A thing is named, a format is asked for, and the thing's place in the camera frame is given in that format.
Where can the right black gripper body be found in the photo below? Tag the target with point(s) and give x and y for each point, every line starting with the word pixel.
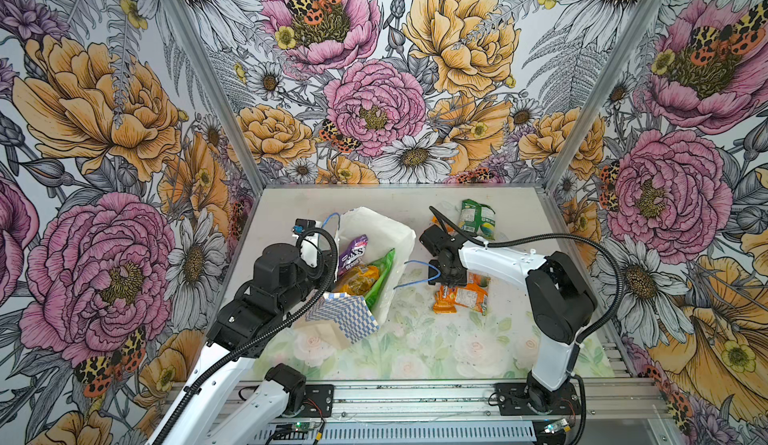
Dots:
pixel 451 276

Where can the Fox's fruits candy bag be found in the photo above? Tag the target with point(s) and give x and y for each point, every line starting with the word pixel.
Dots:
pixel 473 296

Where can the purple candy bag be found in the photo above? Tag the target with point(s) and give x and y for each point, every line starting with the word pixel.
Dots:
pixel 352 255

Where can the green Lays chips bag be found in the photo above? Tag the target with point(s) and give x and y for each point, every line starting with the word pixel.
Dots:
pixel 384 266

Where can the yellow mango candy bag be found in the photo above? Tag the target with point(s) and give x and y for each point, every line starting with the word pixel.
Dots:
pixel 357 281

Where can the checkered paper bag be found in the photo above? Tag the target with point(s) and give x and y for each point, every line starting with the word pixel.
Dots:
pixel 374 251

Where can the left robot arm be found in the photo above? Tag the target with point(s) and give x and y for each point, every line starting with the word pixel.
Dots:
pixel 288 279

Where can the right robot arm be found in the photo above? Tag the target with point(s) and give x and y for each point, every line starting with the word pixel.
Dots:
pixel 561 303

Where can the green rainbow snack bag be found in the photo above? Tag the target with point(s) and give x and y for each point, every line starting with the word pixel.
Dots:
pixel 478 219

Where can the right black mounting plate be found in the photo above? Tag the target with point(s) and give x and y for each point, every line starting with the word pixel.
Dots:
pixel 522 399

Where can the black mounting plate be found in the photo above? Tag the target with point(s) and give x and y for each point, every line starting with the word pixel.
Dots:
pixel 522 399
pixel 310 401

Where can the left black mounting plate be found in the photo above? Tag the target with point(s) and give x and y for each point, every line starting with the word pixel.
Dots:
pixel 310 401

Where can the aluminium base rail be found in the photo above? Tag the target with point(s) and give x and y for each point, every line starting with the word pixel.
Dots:
pixel 613 411

